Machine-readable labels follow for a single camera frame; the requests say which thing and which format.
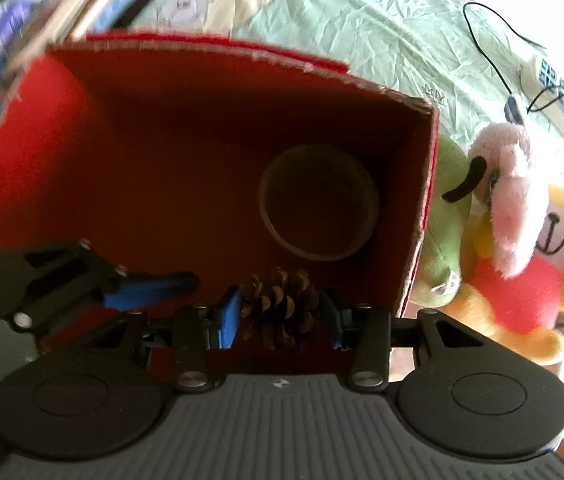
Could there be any yellow tiger plush toy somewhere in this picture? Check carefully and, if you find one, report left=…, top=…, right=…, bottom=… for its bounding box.
left=444, top=182, right=564, bottom=367

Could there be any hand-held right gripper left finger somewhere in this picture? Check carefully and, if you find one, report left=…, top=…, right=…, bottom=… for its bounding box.
left=96, top=285, right=244, bottom=395

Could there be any brown pine cone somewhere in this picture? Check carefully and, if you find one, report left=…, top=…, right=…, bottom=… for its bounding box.
left=239, top=267, right=322, bottom=354

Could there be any green printed bed sheet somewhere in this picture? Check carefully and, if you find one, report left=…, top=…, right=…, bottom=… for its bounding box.
left=130, top=0, right=564, bottom=162

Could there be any white power strip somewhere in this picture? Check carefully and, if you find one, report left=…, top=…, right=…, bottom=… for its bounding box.
left=519, top=55, right=564, bottom=157

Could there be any green plush toy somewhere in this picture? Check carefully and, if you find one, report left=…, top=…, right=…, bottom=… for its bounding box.
left=412, top=135, right=474, bottom=309

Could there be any black cable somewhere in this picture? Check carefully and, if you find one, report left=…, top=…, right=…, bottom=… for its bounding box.
left=463, top=2, right=564, bottom=114

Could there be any brown tape roll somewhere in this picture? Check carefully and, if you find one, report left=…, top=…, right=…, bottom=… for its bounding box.
left=258, top=145, right=381, bottom=263

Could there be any red cardboard box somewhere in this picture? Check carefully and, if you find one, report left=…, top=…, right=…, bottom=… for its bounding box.
left=0, top=30, right=441, bottom=361

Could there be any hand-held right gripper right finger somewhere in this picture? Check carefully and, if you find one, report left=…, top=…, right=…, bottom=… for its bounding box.
left=320, top=288, right=487, bottom=395

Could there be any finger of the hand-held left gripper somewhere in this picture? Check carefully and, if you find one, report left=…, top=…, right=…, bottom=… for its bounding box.
left=36, top=310, right=130, bottom=358
left=26, top=242, right=199, bottom=334

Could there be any purple packet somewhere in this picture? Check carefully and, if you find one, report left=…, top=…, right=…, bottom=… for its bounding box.
left=0, top=0, right=33, bottom=48

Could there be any stack of books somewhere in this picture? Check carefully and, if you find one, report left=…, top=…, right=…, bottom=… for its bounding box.
left=0, top=0, right=101, bottom=78
left=68, top=0, right=121, bottom=42

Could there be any small blue plug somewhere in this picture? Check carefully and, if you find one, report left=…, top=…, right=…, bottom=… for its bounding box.
left=504, top=95, right=528, bottom=124

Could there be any pink plush toy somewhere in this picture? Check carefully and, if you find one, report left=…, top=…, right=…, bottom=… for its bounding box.
left=466, top=122, right=551, bottom=279

